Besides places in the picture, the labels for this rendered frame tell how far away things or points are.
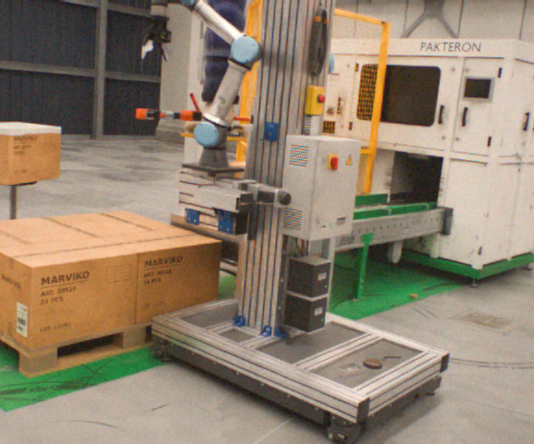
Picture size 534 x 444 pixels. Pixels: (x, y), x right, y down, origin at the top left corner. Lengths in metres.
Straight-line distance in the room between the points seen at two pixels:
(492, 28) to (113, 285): 10.17
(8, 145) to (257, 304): 2.39
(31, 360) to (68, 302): 0.31
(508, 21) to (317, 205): 9.84
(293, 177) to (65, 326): 1.33
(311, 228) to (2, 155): 2.69
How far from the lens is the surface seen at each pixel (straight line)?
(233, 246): 3.92
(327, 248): 4.17
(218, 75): 3.92
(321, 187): 3.06
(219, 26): 3.28
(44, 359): 3.42
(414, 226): 5.34
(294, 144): 3.09
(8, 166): 5.05
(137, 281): 3.59
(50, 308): 3.34
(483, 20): 12.81
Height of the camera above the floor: 1.41
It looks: 11 degrees down
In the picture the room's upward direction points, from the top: 5 degrees clockwise
